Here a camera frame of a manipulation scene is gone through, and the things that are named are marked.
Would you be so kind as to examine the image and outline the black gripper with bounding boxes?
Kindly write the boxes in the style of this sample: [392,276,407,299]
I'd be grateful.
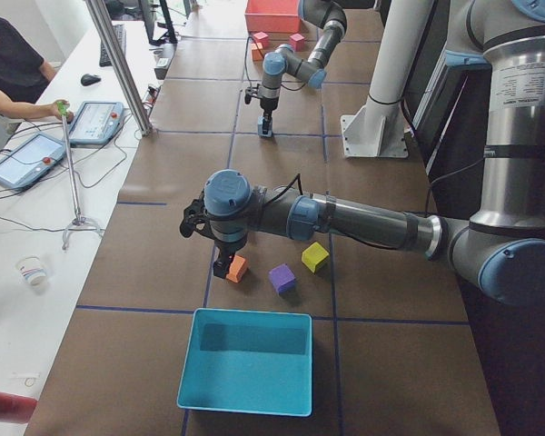
[213,239,246,278]
[260,97,278,134]

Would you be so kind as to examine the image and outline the light blue foam block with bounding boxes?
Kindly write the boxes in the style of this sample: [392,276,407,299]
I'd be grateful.
[257,116,273,138]

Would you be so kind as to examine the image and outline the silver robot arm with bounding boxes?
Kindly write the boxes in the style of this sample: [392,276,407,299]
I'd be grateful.
[180,1,545,305]
[245,1,347,137]

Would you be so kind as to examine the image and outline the orange foam block left side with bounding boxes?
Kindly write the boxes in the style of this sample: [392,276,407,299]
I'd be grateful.
[226,254,249,283]

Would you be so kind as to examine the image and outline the orange foam block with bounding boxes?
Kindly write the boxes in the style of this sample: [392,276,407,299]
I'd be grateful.
[250,43,264,62]
[226,254,249,283]

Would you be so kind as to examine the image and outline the purple foam block left side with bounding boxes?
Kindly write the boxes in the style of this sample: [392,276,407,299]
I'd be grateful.
[268,263,296,294]

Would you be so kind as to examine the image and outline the orange foam block right side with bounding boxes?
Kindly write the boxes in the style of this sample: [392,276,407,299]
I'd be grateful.
[250,43,264,62]

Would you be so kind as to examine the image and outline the maroon foam block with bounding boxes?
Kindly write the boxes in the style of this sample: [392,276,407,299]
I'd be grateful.
[289,33,306,52]
[252,32,270,49]

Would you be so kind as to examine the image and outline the yellow foam block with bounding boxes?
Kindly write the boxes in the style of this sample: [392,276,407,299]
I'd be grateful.
[301,242,330,273]

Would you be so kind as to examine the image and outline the teal plastic bin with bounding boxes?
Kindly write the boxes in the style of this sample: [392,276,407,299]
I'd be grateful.
[176,308,313,417]

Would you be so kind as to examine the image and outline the pink plastic bin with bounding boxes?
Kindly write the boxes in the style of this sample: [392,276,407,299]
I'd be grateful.
[244,0,302,34]

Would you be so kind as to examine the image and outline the far teach pendant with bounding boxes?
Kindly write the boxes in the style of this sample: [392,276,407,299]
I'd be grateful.
[69,101,124,147]

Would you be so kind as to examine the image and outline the teach pendant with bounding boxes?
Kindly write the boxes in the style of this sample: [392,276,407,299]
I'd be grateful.
[0,134,65,190]
[69,101,124,147]

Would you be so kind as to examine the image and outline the black keyboard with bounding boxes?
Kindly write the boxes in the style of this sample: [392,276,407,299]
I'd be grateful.
[98,23,127,68]

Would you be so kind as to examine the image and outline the black computer mouse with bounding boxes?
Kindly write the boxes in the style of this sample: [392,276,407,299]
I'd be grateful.
[80,74,101,86]

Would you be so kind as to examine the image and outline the paper cup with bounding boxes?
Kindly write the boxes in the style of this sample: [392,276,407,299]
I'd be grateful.
[15,255,48,293]

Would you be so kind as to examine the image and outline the near teach pendant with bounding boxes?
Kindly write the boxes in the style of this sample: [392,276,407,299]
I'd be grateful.
[0,134,65,190]

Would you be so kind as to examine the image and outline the person in black shirt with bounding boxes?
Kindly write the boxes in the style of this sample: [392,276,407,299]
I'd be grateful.
[0,17,69,120]

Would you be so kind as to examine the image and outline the red bottle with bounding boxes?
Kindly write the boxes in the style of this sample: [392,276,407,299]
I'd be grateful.
[0,391,37,424]

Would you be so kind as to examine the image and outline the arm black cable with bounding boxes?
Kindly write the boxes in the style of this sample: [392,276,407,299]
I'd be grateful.
[263,173,303,205]
[244,35,261,90]

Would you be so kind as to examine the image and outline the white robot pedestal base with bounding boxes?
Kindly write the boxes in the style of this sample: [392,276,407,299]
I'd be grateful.
[341,0,435,159]

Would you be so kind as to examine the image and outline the aluminium frame post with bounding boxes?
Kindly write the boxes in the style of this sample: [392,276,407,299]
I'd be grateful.
[85,0,153,136]

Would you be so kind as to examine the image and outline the green handled grabber stick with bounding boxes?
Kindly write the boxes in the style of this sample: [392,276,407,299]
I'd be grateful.
[55,100,104,251]

